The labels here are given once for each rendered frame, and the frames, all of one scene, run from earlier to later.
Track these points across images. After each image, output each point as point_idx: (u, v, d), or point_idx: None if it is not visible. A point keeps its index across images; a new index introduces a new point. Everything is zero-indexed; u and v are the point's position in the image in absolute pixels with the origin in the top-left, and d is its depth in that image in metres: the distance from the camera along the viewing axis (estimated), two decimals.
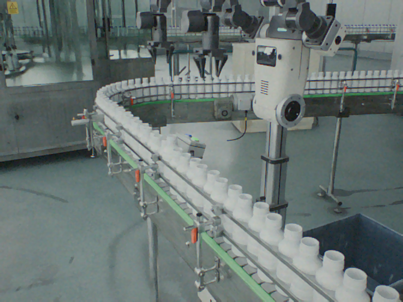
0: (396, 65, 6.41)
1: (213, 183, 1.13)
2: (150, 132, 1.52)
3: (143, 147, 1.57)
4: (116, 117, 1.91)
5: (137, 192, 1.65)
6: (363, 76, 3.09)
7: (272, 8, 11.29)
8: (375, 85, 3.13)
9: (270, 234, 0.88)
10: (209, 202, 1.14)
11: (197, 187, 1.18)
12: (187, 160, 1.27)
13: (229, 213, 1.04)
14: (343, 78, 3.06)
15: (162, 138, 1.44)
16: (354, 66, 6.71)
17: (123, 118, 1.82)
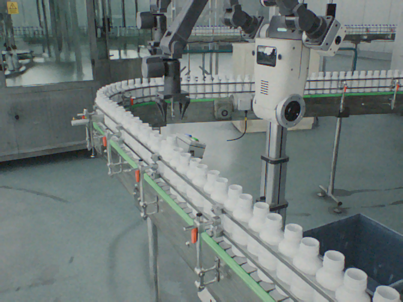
0: (396, 65, 6.41)
1: (213, 183, 1.13)
2: (150, 132, 1.52)
3: (143, 147, 1.57)
4: (116, 117, 1.91)
5: (137, 192, 1.65)
6: (363, 76, 3.09)
7: (272, 8, 11.29)
8: (375, 85, 3.13)
9: (270, 234, 0.88)
10: (209, 202, 1.14)
11: (197, 187, 1.18)
12: (187, 160, 1.27)
13: (229, 213, 1.04)
14: (343, 78, 3.06)
15: (162, 138, 1.44)
16: (354, 66, 6.71)
17: (123, 118, 1.82)
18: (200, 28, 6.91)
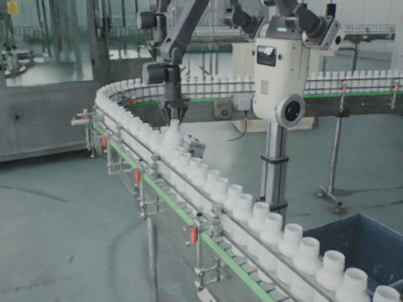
0: (396, 65, 6.41)
1: (213, 183, 1.13)
2: (151, 132, 1.51)
3: (143, 147, 1.57)
4: (116, 117, 1.91)
5: (137, 192, 1.65)
6: (363, 76, 3.09)
7: (272, 8, 11.29)
8: (375, 85, 3.13)
9: (270, 234, 0.88)
10: (209, 202, 1.14)
11: (197, 187, 1.18)
12: (187, 160, 1.26)
13: (229, 213, 1.04)
14: (343, 78, 3.06)
15: (161, 138, 1.44)
16: (354, 66, 6.71)
17: (123, 118, 1.81)
18: (200, 28, 6.91)
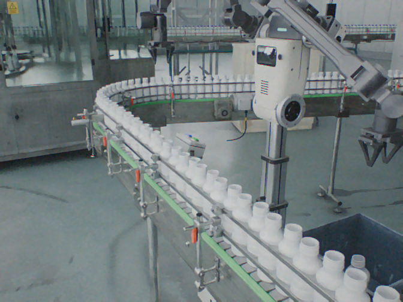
0: (396, 65, 6.41)
1: (212, 182, 1.13)
2: (152, 133, 1.50)
3: (143, 147, 1.57)
4: (117, 117, 1.90)
5: (137, 192, 1.65)
6: None
7: None
8: None
9: (270, 234, 0.88)
10: (208, 201, 1.14)
11: (197, 186, 1.18)
12: (186, 160, 1.27)
13: (228, 212, 1.04)
14: (343, 78, 3.06)
15: (163, 140, 1.42)
16: None
17: (124, 118, 1.81)
18: (200, 28, 6.91)
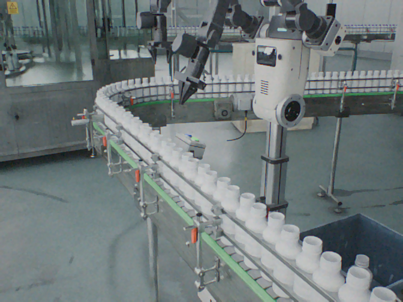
0: (396, 65, 6.41)
1: (201, 175, 1.18)
2: (151, 132, 1.51)
3: (143, 147, 1.57)
4: (116, 117, 1.91)
5: (137, 192, 1.65)
6: (363, 76, 3.09)
7: (272, 8, 11.29)
8: (375, 85, 3.13)
9: (258, 223, 0.93)
10: (197, 193, 1.19)
11: (192, 180, 1.22)
12: (181, 154, 1.32)
13: (216, 202, 1.09)
14: (343, 78, 3.06)
15: (162, 139, 1.43)
16: (354, 66, 6.71)
17: (123, 118, 1.82)
18: None
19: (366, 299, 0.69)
